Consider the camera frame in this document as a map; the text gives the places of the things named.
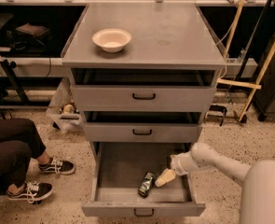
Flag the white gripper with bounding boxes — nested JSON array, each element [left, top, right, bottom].
[[155, 152, 199, 187]]

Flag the crushed green soda can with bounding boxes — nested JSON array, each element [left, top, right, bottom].
[[138, 172, 156, 198]]

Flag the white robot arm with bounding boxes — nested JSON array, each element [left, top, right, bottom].
[[155, 143, 275, 224]]

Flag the grey bottom drawer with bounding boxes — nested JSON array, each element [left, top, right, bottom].
[[82, 143, 205, 217]]

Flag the grey drawer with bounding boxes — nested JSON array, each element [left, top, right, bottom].
[[82, 143, 205, 217], [71, 68, 215, 112], [84, 111, 202, 143]]

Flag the grey middle drawer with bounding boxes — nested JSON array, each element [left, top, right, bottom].
[[84, 111, 202, 143]]

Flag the grey drawer cabinet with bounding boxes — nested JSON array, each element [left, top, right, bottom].
[[62, 2, 225, 152]]

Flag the grey top drawer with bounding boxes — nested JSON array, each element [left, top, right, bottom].
[[71, 68, 215, 112]]

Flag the black white far sneaker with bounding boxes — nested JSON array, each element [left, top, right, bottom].
[[38, 157, 76, 175]]

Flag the black white sneaker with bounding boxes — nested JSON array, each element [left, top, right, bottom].
[[38, 157, 76, 175], [6, 181, 53, 203]]

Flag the clear plastic bin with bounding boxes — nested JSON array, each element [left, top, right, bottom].
[[46, 77, 83, 133]]

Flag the black white near sneaker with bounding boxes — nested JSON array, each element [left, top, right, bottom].
[[6, 181, 53, 203]]

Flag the white paper bowl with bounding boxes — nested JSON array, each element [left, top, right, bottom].
[[92, 28, 131, 53]]

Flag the seated person's dark trousers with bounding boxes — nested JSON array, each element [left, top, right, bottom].
[[0, 119, 50, 195]]

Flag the black metal stand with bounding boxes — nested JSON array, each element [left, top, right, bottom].
[[0, 47, 30, 105]]

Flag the wooden easel frame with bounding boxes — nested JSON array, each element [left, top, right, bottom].
[[216, 0, 275, 123]]

